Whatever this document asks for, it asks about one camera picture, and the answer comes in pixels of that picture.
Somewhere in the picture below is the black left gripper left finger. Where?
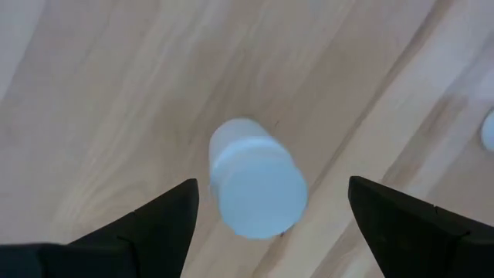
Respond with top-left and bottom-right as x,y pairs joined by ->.
68,178 -> 200,278

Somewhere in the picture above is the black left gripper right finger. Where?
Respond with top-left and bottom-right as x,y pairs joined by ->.
347,175 -> 494,278

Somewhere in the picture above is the white pill bottle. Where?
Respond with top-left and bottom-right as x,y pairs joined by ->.
208,117 -> 310,241
480,110 -> 494,152

